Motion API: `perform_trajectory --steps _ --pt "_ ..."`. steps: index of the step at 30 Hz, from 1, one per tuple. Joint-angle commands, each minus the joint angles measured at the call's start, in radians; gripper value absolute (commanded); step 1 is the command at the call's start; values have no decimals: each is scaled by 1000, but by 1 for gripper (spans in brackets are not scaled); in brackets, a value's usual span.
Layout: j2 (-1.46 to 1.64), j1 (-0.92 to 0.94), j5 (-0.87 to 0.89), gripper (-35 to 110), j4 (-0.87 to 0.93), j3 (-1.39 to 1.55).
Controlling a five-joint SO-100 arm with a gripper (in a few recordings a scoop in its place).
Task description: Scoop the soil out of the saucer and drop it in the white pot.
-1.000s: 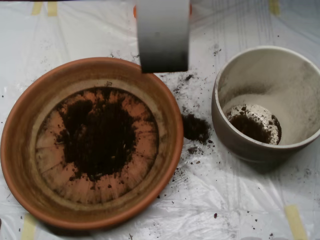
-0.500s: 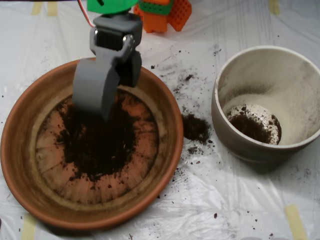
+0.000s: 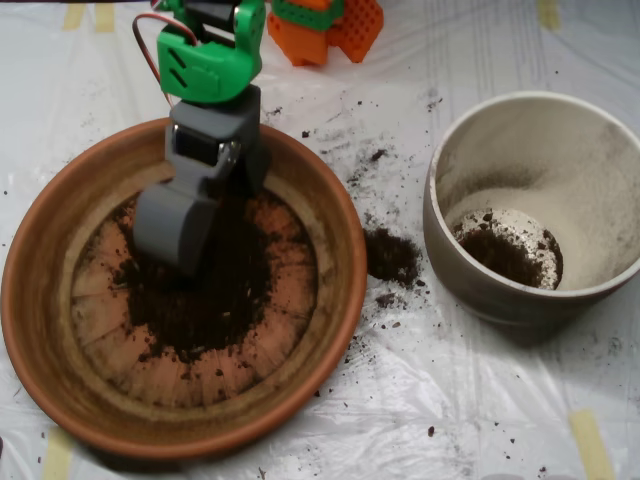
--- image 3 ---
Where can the spilled dark soil pile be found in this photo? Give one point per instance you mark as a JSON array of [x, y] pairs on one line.
[[392, 257]]

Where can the beige masking tape strip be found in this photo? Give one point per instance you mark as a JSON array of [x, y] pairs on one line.
[[548, 14], [74, 17], [56, 457], [105, 19], [592, 445]]

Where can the white ceramic pot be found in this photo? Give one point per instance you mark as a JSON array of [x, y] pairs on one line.
[[500, 310]]

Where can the clear plastic sheet cover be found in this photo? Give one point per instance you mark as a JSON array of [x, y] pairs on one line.
[[450, 400]]

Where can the grey gripper black servo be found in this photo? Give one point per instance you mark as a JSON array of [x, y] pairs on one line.
[[212, 122]]

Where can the terracotta clay saucer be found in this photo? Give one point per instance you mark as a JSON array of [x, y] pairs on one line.
[[45, 260]]

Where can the small dark soil clump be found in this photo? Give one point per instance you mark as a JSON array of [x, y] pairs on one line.
[[386, 301], [378, 155]]

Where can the orange and green robot base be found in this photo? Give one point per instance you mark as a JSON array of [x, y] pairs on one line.
[[300, 40]]

